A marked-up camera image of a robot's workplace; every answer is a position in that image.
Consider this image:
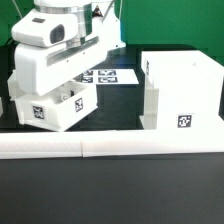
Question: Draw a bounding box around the white sheet with tags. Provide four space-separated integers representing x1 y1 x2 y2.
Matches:
74 69 138 85

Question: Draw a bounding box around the white drawer cabinet box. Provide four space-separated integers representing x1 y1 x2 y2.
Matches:
140 50 224 130

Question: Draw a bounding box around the white front drawer with tag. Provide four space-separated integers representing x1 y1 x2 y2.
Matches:
15 80 97 132

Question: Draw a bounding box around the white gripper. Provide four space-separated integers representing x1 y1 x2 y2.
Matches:
14 37 107 101

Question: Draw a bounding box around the white rear drawer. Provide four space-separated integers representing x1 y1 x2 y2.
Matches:
7 72 25 101

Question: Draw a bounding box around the white L-shaped obstacle wall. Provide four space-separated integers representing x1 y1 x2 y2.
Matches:
0 124 224 160

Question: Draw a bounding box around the white thin cable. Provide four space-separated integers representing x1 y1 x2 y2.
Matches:
11 0 23 19

